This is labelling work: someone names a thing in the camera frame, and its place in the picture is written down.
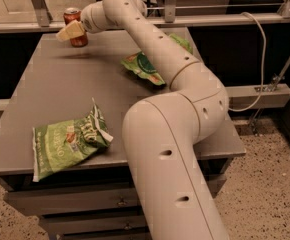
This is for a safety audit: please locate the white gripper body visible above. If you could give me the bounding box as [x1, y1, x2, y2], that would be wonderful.
[80, 2, 114, 33]

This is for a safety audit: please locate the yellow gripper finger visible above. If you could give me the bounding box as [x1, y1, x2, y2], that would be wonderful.
[56, 20, 85, 42]

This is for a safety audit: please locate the red coke can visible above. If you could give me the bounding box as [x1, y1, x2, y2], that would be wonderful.
[63, 7, 88, 47]

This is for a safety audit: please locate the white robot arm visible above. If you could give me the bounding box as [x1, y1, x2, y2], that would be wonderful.
[57, 0, 229, 240]

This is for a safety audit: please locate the green jalapeno chip bag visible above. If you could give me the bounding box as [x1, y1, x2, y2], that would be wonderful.
[33, 100, 113, 182]

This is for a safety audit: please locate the green snack pouch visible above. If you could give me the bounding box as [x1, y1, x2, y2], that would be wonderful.
[121, 33, 193, 86]

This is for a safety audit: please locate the grey drawer cabinet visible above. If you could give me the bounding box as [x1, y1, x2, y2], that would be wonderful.
[0, 27, 246, 240]

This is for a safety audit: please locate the top drawer with knob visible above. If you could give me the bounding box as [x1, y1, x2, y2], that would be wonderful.
[3, 174, 227, 217]

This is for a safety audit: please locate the drawer with knob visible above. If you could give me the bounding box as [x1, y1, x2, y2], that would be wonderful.
[3, 174, 227, 217]
[40, 215, 147, 234]

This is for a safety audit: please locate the middle drawer with knob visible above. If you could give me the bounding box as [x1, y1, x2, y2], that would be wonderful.
[40, 215, 147, 234]

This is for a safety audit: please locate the bottom drawer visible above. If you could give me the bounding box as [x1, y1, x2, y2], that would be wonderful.
[61, 228, 152, 240]

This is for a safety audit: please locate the white cable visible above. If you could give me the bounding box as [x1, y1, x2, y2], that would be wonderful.
[227, 11, 267, 113]

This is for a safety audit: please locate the metal railing frame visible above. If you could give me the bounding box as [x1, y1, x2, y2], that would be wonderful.
[0, 0, 290, 33]

